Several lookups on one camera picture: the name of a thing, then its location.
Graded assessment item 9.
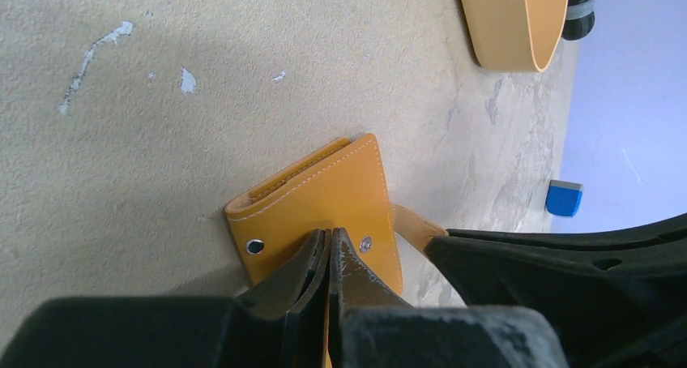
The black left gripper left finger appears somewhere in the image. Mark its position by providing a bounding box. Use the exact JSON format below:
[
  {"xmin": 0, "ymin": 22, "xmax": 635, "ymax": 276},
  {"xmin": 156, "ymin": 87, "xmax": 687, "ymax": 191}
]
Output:
[{"xmin": 236, "ymin": 230, "xmax": 331, "ymax": 367}]

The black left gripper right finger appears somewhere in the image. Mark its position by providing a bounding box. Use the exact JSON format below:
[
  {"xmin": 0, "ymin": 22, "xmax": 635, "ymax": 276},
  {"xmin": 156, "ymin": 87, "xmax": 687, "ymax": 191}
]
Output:
[{"xmin": 328, "ymin": 228, "xmax": 409, "ymax": 367}]

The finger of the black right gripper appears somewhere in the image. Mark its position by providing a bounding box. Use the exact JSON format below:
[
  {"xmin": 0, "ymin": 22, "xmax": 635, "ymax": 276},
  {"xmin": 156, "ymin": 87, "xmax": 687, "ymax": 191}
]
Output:
[{"xmin": 425, "ymin": 215, "xmax": 686, "ymax": 367}]

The orange leather card holder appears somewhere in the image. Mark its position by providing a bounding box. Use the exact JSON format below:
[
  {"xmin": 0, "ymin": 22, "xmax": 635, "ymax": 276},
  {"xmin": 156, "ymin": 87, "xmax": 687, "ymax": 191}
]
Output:
[{"xmin": 224, "ymin": 134, "xmax": 448, "ymax": 293}]

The small blue eraser block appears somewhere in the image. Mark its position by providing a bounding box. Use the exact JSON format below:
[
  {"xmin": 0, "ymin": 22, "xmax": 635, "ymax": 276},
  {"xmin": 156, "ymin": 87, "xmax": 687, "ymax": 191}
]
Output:
[{"xmin": 544, "ymin": 180, "xmax": 583, "ymax": 217}]

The small black knob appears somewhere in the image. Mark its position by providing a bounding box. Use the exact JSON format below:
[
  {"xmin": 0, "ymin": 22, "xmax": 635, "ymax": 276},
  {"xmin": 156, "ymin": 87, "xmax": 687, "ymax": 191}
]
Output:
[{"xmin": 561, "ymin": 0, "xmax": 595, "ymax": 41}]

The orange oval tray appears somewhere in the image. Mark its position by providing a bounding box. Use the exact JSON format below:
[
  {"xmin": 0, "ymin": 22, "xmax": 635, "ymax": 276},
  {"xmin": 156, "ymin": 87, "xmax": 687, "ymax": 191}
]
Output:
[{"xmin": 460, "ymin": 0, "xmax": 568, "ymax": 73}]

